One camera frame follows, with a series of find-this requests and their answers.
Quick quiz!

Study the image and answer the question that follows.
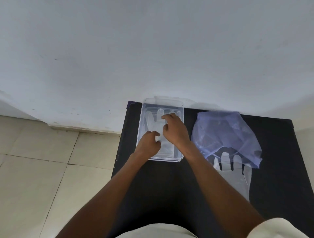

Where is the person's right hand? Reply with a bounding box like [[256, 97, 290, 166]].
[[161, 113, 192, 151]]

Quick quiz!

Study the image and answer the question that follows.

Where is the person's left hand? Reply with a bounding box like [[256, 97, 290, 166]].
[[133, 131, 162, 160]]

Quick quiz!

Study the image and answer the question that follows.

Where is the translucent white glove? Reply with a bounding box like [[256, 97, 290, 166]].
[[213, 152, 253, 203], [145, 109, 178, 159]]

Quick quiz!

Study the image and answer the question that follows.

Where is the clear plastic container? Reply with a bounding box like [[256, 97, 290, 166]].
[[136, 98, 185, 162]]

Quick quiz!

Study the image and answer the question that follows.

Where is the translucent purple plastic bag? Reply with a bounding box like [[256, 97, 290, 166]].
[[191, 111, 263, 169]]

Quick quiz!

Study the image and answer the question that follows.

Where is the person's left forearm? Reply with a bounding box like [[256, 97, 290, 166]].
[[55, 152, 150, 238]]

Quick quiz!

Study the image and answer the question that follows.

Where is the person's right forearm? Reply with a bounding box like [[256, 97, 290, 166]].
[[180, 141, 265, 238]]

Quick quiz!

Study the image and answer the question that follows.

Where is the transparent plastic lid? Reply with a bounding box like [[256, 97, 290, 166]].
[[148, 158, 184, 163]]

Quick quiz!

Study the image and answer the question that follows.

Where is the beige shirt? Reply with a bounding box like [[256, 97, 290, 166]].
[[116, 217, 310, 238]]

